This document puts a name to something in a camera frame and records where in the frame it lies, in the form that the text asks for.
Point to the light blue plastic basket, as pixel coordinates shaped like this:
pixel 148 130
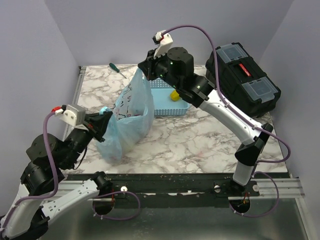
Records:
pixel 164 106

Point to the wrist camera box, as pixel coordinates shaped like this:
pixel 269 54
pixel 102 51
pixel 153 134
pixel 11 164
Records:
pixel 163 41
pixel 72 115

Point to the green handled screwdriver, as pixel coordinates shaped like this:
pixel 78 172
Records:
pixel 116 69

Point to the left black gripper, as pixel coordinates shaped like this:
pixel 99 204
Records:
pixel 99 122

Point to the yellow fake starfruit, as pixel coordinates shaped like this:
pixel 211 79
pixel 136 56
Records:
pixel 174 96

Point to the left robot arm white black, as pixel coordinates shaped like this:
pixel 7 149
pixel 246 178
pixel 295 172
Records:
pixel 29 218

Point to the aluminium frame rail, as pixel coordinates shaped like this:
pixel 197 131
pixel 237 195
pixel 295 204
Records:
pixel 45 132

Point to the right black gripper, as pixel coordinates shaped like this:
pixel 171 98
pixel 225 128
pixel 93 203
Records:
pixel 147 65

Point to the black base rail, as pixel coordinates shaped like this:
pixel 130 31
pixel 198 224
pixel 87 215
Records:
pixel 183 190

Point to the light blue plastic bag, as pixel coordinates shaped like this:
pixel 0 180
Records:
pixel 131 120

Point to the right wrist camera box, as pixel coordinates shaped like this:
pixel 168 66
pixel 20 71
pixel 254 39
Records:
pixel 163 41

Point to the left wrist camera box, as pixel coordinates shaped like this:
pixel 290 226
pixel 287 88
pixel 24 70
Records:
pixel 72 115

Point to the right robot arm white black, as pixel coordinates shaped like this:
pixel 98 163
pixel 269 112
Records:
pixel 201 93

